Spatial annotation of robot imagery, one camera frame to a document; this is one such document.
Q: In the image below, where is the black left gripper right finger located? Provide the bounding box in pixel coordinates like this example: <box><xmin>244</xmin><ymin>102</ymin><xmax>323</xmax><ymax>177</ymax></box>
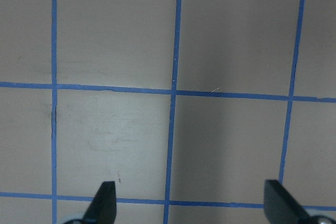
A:
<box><xmin>264</xmin><ymin>179</ymin><xmax>315</xmax><ymax>224</ymax></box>

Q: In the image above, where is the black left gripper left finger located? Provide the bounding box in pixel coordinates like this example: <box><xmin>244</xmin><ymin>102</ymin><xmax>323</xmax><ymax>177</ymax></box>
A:
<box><xmin>80</xmin><ymin>182</ymin><xmax>117</xmax><ymax>224</ymax></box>

